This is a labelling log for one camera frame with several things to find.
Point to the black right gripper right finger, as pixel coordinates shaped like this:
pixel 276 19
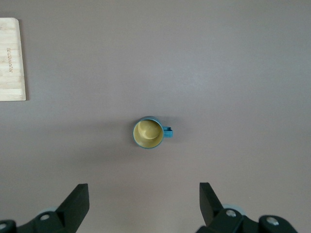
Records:
pixel 211 208

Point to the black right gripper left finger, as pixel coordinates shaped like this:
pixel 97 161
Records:
pixel 73 208

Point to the teal cup yellow inside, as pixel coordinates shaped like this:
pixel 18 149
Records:
pixel 148 133

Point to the bamboo cutting board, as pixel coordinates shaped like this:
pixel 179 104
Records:
pixel 12 60

